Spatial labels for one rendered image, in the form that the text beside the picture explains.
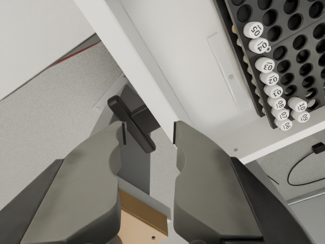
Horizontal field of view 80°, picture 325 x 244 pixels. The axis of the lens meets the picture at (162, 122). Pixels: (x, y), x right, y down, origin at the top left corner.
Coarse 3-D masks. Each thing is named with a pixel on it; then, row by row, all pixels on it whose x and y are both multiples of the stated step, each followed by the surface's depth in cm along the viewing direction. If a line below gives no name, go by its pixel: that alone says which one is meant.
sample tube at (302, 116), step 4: (292, 112) 21; (296, 112) 20; (300, 112) 20; (304, 112) 20; (292, 116) 21; (296, 116) 20; (300, 116) 20; (304, 116) 20; (308, 116) 20; (296, 120) 20; (300, 120) 20; (304, 120) 20
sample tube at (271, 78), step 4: (248, 68) 21; (248, 72) 22; (272, 72) 18; (260, 76) 19; (264, 76) 18; (268, 76) 18; (272, 76) 18; (276, 76) 18; (264, 80) 18; (268, 80) 18; (272, 80) 18; (276, 80) 18; (268, 84) 18; (272, 84) 18
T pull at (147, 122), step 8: (112, 96) 19; (112, 104) 18; (120, 104) 18; (144, 104) 19; (120, 112) 19; (128, 112) 19; (136, 112) 19; (144, 112) 19; (120, 120) 19; (128, 120) 19; (136, 120) 19; (144, 120) 19; (152, 120) 19; (128, 128) 20; (136, 128) 20; (144, 128) 20; (152, 128) 20; (136, 136) 20; (144, 136) 20; (144, 144) 21; (152, 144) 21
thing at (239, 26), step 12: (228, 0) 16; (252, 0) 16; (252, 12) 16; (240, 24) 17; (240, 36) 17; (252, 60) 18; (252, 72) 19; (264, 84) 19; (264, 96) 20; (264, 108) 21
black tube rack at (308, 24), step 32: (256, 0) 16; (288, 0) 19; (320, 0) 16; (288, 32) 17; (320, 32) 20; (288, 64) 19; (320, 64) 19; (256, 96) 23; (288, 96) 20; (320, 96) 20
